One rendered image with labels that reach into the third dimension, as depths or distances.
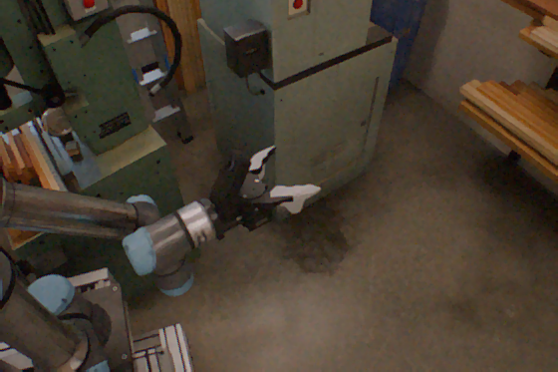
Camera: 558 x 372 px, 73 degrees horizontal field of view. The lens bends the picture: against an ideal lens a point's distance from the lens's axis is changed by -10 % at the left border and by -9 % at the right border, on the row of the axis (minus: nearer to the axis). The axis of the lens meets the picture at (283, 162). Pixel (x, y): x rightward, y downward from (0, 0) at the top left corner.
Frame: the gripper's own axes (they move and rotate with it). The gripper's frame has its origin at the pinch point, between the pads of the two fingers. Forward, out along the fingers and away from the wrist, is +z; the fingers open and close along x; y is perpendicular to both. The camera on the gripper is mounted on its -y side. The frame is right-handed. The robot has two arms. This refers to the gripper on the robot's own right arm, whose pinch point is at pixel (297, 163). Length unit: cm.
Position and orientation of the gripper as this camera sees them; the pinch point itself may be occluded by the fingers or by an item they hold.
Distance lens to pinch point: 80.7
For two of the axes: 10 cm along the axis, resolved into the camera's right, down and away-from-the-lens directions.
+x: 5.5, 5.3, -6.4
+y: 0.8, 7.4, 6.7
